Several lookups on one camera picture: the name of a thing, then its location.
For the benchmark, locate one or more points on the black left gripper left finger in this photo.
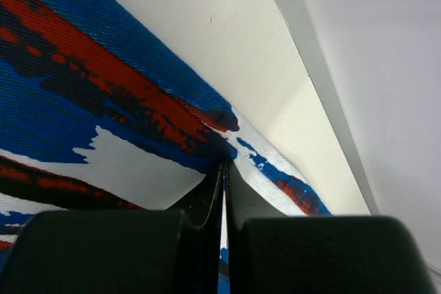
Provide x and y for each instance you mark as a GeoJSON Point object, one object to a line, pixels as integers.
{"type": "Point", "coordinates": [171, 251]}

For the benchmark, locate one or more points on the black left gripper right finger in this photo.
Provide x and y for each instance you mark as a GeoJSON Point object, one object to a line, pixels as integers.
{"type": "Point", "coordinates": [270, 252]}

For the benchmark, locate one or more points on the blue patterned trousers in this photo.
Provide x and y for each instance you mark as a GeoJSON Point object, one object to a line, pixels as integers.
{"type": "Point", "coordinates": [97, 114]}

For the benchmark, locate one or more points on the aluminium table edge strip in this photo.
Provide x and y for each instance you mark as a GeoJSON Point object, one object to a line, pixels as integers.
{"type": "Point", "coordinates": [303, 33]}

